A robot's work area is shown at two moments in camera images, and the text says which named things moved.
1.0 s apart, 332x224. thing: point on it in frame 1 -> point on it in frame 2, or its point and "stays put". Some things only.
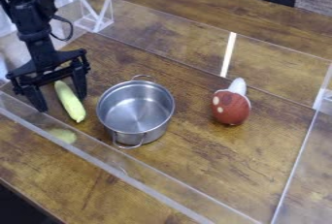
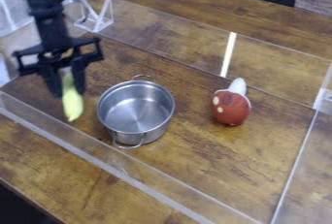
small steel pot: (134, 109) stays put
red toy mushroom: (229, 103) stays put
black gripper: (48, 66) -> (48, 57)
